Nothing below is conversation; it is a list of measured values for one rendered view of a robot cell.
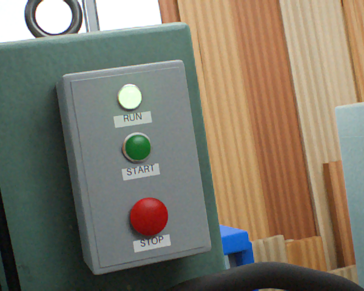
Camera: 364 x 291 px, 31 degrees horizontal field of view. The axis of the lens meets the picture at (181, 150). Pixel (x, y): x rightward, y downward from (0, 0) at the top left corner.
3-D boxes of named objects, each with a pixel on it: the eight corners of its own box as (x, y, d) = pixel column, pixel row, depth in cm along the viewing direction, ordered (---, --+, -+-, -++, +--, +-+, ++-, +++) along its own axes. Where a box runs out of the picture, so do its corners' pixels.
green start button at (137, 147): (124, 165, 53) (120, 134, 52) (154, 160, 53) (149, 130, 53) (126, 165, 52) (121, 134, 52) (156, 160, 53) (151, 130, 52)
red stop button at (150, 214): (132, 237, 53) (126, 200, 53) (168, 230, 54) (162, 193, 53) (134, 239, 52) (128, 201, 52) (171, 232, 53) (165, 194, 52)
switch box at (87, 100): (84, 264, 58) (54, 81, 57) (192, 241, 61) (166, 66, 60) (93, 277, 52) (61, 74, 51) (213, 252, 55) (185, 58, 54)
